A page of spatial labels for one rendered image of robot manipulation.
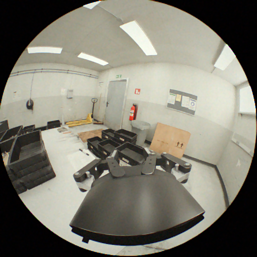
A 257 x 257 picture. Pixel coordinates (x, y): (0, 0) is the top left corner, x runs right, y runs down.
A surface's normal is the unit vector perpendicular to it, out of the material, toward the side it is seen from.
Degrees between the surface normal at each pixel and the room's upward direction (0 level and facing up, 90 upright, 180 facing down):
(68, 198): 0
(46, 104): 90
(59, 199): 0
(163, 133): 79
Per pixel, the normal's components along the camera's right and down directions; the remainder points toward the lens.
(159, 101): -0.56, 0.17
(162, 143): -0.50, -0.06
